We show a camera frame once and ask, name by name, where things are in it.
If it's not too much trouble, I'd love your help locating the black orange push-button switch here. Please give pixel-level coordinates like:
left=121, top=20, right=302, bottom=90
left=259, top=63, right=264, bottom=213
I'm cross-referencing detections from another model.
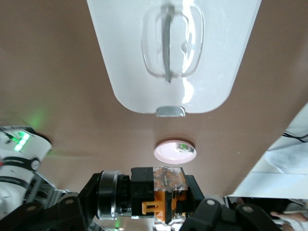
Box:
left=97, top=166, right=197, bottom=226

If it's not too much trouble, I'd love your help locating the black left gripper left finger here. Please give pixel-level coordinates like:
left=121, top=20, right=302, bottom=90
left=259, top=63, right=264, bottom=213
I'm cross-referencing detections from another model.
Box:
left=48, top=171, right=104, bottom=231

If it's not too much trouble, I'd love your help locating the pink round plate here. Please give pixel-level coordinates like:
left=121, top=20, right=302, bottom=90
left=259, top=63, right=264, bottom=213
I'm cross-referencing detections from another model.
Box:
left=154, top=139, right=197, bottom=165

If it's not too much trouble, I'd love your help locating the white green push-button switch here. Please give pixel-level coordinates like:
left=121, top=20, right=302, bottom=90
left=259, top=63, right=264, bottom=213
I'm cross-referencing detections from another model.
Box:
left=176, top=142, right=193, bottom=154

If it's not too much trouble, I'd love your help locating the white lidded storage box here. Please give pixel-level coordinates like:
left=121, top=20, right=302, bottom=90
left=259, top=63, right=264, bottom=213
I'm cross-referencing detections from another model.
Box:
left=86, top=0, right=262, bottom=118

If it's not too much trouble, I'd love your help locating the black cable tangle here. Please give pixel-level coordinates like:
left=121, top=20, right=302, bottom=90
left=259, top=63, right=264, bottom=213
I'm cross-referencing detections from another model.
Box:
left=282, top=132, right=308, bottom=143

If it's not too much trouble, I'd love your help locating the brown table mat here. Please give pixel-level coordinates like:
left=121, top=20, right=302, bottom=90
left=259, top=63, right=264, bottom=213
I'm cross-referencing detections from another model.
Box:
left=0, top=0, right=308, bottom=200

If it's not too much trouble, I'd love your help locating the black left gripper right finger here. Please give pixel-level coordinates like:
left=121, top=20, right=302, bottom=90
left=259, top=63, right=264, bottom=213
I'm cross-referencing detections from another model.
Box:
left=185, top=175, right=227, bottom=231

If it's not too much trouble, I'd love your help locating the grey box latch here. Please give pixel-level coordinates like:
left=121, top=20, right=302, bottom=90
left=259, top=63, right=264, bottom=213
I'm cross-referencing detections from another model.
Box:
left=155, top=105, right=186, bottom=118

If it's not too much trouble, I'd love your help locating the grey lid handle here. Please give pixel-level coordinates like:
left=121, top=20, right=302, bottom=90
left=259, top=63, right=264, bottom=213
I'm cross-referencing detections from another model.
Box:
left=160, top=4, right=177, bottom=85

